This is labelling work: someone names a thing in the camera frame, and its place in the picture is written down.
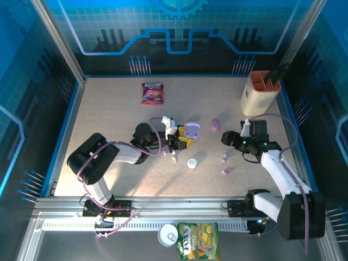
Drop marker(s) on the purple earbud charging case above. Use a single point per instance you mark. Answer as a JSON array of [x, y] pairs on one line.
[[192, 125], [215, 124]]

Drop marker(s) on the white round earbud case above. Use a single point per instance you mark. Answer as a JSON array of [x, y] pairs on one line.
[[192, 163]]

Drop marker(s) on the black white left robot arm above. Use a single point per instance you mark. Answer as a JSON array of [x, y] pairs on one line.
[[92, 157]]

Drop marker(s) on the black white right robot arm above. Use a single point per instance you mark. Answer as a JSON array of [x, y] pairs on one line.
[[288, 174]]

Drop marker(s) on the beige holder with orange rim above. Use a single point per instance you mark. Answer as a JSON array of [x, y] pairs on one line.
[[255, 103]]

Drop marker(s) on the red candy bag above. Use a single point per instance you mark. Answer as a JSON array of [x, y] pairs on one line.
[[152, 93]]

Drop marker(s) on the black connector box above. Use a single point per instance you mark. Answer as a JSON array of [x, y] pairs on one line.
[[255, 229]]

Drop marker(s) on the white tin can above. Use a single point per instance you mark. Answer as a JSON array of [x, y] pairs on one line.
[[168, 235]]

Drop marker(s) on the green yellow candy bag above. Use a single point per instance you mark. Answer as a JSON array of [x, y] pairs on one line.
[[198, 242]]

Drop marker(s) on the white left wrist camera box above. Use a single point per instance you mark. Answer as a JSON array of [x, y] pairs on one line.
[[169, 125]]

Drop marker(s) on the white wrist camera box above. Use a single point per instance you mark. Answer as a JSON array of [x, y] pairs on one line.
[[169, 125], [246, 127]]

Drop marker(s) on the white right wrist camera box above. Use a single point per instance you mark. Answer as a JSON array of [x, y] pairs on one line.
[[246, 127]]

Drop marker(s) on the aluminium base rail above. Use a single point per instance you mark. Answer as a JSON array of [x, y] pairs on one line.
[[176, 208]]

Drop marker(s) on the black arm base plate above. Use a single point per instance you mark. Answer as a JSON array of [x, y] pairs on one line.
[[236, 209], [123, 208]]

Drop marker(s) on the aluminium frame post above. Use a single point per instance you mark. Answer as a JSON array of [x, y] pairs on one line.
[[301, 32], [60, 40]]

